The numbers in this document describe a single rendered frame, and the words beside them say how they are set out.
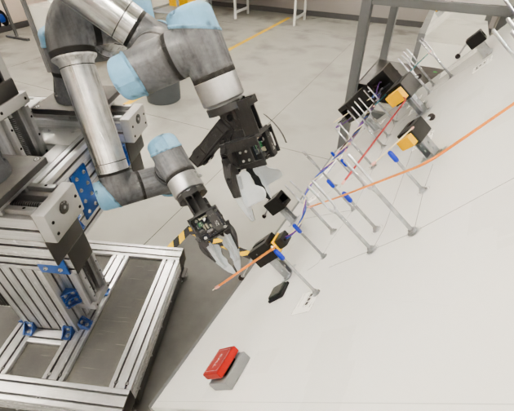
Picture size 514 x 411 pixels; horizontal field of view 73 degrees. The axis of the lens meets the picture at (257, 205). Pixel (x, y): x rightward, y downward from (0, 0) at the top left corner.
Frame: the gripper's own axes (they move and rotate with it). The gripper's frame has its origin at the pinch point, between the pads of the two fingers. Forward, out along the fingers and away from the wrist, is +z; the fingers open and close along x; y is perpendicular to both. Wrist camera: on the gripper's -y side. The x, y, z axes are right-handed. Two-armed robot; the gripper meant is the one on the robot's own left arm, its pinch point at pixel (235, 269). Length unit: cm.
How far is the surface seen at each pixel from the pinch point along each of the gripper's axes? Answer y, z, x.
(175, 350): -103, 14, -48
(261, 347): 21.8, 13.7, -2.0
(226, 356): 23.2, 11.8, -7.2
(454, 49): -181, -72, 249
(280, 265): 8.4, 4.4, 8.5
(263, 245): 11.5, -0.6, 7.3
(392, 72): -20, -29, 74
